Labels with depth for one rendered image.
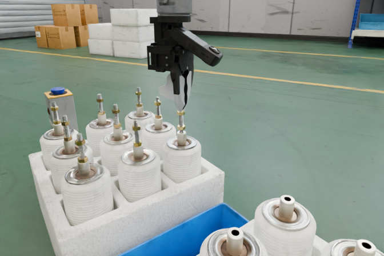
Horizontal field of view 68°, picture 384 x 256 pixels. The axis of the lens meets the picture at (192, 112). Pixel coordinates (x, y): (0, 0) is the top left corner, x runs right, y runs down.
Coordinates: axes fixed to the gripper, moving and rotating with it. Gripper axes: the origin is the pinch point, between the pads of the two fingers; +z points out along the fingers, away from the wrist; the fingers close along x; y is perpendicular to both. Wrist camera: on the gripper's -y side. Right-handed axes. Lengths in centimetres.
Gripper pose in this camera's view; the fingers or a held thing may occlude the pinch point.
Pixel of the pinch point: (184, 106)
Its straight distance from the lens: 66.3
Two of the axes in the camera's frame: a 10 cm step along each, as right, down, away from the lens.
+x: -3.9, 3.2, -8.6
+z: 0.0, 9.4, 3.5
